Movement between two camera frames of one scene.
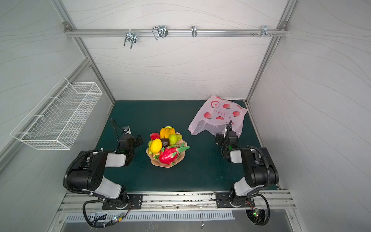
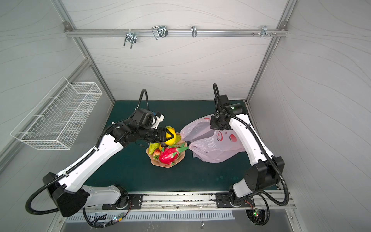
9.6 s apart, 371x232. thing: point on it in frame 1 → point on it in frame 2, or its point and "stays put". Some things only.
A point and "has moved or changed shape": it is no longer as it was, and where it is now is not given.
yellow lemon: (156, 146) → (171, 141)
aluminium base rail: (86, 202) stays put
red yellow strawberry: (156, 156) stays put
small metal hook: (193, 30) stays put
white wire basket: (57, 120) stays put
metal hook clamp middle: (161, 30) stays put
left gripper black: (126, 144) → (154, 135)
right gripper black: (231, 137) → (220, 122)
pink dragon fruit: (170, 154) stays put
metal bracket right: (264, 31) stays put
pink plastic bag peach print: (216, 114) has moved or changed shape
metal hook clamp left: (131, 36) stays put
